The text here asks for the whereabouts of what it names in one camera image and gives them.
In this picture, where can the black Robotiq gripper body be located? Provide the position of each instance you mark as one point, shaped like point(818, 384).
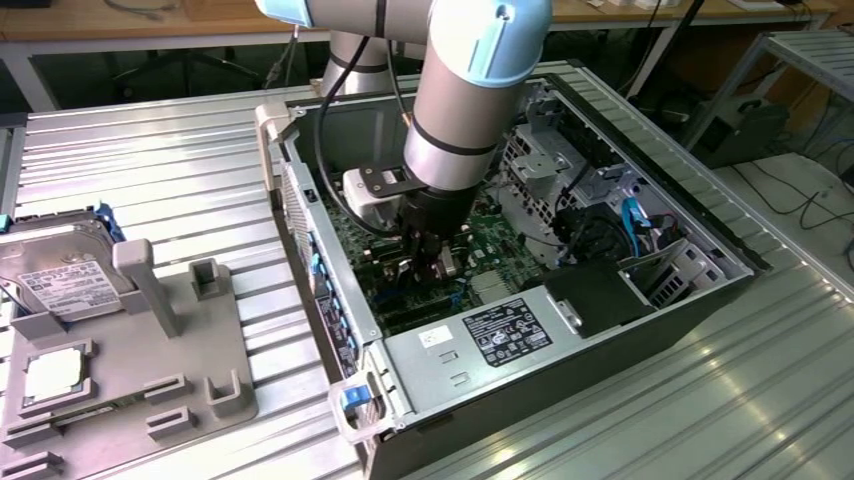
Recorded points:
point(436, 210)

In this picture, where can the black plastic shroud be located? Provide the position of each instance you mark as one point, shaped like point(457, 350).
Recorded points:
point(587, 295)

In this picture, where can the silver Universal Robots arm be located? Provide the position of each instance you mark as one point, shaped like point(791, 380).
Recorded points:
point(453, 100)

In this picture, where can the green motherboard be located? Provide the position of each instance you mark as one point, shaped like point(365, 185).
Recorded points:
point(500, 235)

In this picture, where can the black expansion slot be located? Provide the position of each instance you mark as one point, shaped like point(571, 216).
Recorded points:
point(413, 310)

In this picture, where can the hard disk with blue carrier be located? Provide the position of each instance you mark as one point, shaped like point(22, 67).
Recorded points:
point(60, 260)

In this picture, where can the loose RAM stick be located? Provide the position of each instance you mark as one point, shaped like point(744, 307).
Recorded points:
point(86, 414)

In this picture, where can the grey parts rack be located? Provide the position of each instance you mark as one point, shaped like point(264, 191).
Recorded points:
point(133, 360)

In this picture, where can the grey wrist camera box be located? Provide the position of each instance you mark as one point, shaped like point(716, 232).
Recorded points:
point(366, 205)

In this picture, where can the metal slat side table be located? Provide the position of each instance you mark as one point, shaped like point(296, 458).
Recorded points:
point(813, 50)

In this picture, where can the silver power supply with label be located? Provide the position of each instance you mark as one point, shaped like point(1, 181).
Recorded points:
point(440, 380)

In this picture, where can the silver chipset heat sink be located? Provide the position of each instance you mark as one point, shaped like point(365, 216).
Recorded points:
point(492, 287)

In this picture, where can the wooden desk white frame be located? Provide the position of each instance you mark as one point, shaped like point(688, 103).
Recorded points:
point(633, 12)
point(166, 27)

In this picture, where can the open black PC case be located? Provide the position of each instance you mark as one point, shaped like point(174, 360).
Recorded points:
point(533, 425)

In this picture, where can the silver drive cage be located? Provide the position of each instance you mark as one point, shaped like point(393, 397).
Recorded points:
point(540, 165)

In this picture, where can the blue case latch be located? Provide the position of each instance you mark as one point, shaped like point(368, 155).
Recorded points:
point(354, 396)

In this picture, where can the silver disk bay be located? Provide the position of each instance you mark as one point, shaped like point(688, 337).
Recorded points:
point(673, 280)

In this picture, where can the black box device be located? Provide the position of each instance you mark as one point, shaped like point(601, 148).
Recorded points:
point(740, 135)

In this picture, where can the CPU chip silver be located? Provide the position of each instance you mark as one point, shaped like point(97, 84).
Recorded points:
point(56, 372)

